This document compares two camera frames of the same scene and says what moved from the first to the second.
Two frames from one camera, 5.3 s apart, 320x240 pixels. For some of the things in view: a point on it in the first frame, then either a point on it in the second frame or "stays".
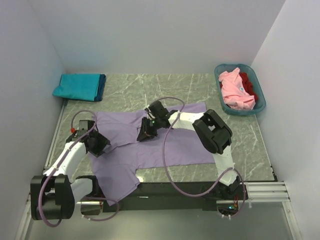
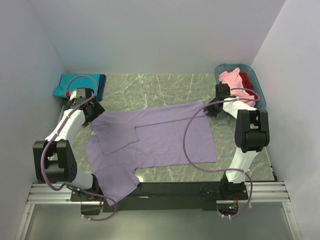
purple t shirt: x=114 y=172 stays
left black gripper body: x=99 y=142 -> x=97 y=110
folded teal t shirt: x=83 y=87 stays
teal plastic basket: x=260 y=104 stays
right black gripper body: x=150 y=127 -> x=212 y=110
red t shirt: x=248 y=85 stays
